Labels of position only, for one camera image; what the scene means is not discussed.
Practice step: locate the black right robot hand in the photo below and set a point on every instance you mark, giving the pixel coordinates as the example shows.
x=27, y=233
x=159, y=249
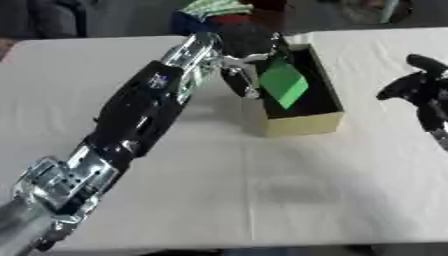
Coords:
x=423, y=93

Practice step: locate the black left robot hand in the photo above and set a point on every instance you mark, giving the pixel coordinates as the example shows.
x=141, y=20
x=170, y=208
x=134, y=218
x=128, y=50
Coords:
x=248, y=50

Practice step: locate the green block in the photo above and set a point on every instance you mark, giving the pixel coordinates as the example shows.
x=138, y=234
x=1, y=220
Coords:
x=284, y=83

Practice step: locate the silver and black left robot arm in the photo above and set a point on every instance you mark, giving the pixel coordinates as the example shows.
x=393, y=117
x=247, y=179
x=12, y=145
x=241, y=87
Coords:
x=135, y=113

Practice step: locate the tan cardboard box black inside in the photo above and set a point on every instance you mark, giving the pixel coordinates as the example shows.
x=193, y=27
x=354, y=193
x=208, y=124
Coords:
x=303, y=100

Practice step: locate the pile of colourful cloth items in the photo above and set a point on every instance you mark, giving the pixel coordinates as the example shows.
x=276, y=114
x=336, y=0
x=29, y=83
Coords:
x=216, y=15

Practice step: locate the dark chair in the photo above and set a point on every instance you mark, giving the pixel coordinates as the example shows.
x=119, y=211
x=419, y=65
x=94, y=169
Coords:
x=52, y=18

